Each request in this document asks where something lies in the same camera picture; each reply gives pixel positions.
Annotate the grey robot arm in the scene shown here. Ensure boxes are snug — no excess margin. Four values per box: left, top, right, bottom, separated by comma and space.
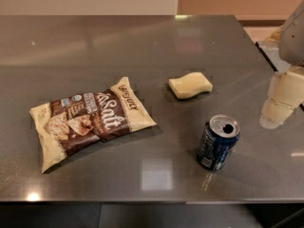
259, 1, 304, 129

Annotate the blue pepsi can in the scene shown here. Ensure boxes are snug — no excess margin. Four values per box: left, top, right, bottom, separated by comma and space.
197, 114, 240, 171

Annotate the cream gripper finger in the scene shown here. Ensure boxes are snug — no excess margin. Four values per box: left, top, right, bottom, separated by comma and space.
259, 66, 304, 129

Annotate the brown chip bag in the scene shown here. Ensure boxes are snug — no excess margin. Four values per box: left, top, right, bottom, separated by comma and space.
29, 77, 156, 171

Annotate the yellow sponge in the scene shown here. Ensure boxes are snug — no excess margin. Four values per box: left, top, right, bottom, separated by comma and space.
168, 72, 213, 100

